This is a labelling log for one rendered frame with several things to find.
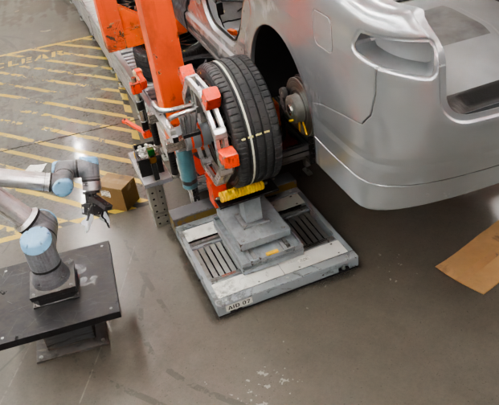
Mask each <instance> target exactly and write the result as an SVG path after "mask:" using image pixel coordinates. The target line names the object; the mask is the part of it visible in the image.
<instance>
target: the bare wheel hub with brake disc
mask: <svg viewBox="0 0 499 405"><path fill-rule="evenodd" d="M286 88H287V89H288V90H289V96H286V99H285V106H286V112H288V111H287V105H288V104H291V105H292V108H293V116H289V114H288V116H289V119H290V120H292V119H293V123H294V124H295V126H296V127H297V129H298V130H299V124H298V122H300V123H301V131H299V132H300V133H301V134H302V135H304V136H305V137H308V136H312V135H314V132H313V123H312V118H311V114H310V110H309V104H308V101H307V97H306V94H305V89H304V86H303V84H302V81H301V78H300V77H299V76H294V77H291V78H289V79H288V83H287V86H286ZM302 122H304V124H305V128H306V131H307V134H308V135H306V134H305V130H304V126H303V124H302Z"/></svg>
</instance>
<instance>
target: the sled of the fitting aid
mask: <svg viewBox="0 0 499 405"><path fill-rule="evenodd" d="M268 201H269V200H268ZM271 205H272V204H271ZM274 209H275V210H276V208H275V207H274ZM277 213H278V211H277ZM278 214H279V213H278ZM279 215H280V214H279ZM280 217H281V215H280ZM212 218H213V223H214V227H215V230H216V231H217V232H218V234H219V236H220V237H221V239H222V241H223V242H224V244H225V245H226V247H227V249H228V251H229V252H230V253H231V255H232V257H233V258H234V260H235V262H236V263H237V264H238V266H239V268H240V270H241V271H242V273H243V274H244V275H247V274H250V273H252V272H256V271H259V270H261V269H263V268H267V267H270V266H273V265H274V264H278V263H281V262H283V261H286V260H290V259H292V258H294V257H297V256H301V255H304V248H303V243H302V242H301V241H300V239H299V238H298V237H297V235H296V234H295V233H294V232H293V230H292V229H291V228H290V226H288V227H289V228H290V233H291V235H287V236H285V237H282V238H279V239H275V240H273V241H271V242H268V243H264V244H261V245H259V246H257V247H253V248H250V249H248V250H245V251H240V249H239V248H238V246H237V244H236V243H235V241H234V240H233V239H232V237H231V235H230V233H229V232H228V230H227V229H226V228H225V226H224V225H223V222H222V221H221V219H220V218H219V217H218V216H215V217H212ZM281 218H282V217H281ZM282 219H283V218H282ZM283 220H284V219H283ZM286 224H287V223H286ZM287 225H288V224H287Z"/></svg>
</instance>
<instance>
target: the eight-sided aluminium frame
mask: <svg viewBox="0 0 499 405"><path fill-rule="evenodd" d="M184 80H185V82H184V86H183V90H182V99H183V101H184V104H188V103H189V101H191V100H192V99H191V94H190V88H191V89H192V91H193V92H194V93H195V94H196V96H197V97H198V98H199V100H200V102H201V105H202V108H203V111H204V112H205V115H206V118H207V121H208V124H209V126H210V128H211V133H212V137H213V139H214V143H215V152H216V157H217V161H218V166H217V164H216V163H215V161H214V159H213V157H212V156H211V152H210V150H209V147H208V145H205V146H203V148H204V149H205V152H206V155H207V157H204V156H203V153H202V150H201V147H199V148H197V149H196V150H197V152H198V155H199V158H200V161H201V164H202V167H203V169H204V170H205V171H206V172H207V174H208V175H209V177H210V178H211V180H212V181H213V183H214V185H216V186H220V185H222V184H226V183H228V180H229V178H230V176H231V175H232V174H233V168H231V169H229V170H225V169H224V167H223V166H222V164H221V163H220V162H219V154H218V149H221V147H220V142H219V140H222V141H223V148H226V147H228V146H229V144H228V139H227V138H228V135H227V130H226V127H225V126H224V124H223V120H222V118H221V116H220V113H219V110H218V108H214V109H212V110H213V113H214V115H215V119H216V121H217V123H218V126H219V127H218V128H216V127H215V123H214V121H213V119H212V116H211V113H210V110H208V111H206V109H205V108H204V105H203V103H202V100H201V97H202V90H203V89H204V88H209V87H208V86H207V85H206V84H205V83H204V82H203V80H202V79H201V78H200V77H199V75H198V74H193V75H190V76H186V78H185V79H184ZM198 86H200V87H201V88H202V89H200V88H199V87H198ZM211 166H212V168H213V169H214V171H215V172H216V175H215V174H214V172H213V171H212V169H211V168H210V167H211Z"/></svg>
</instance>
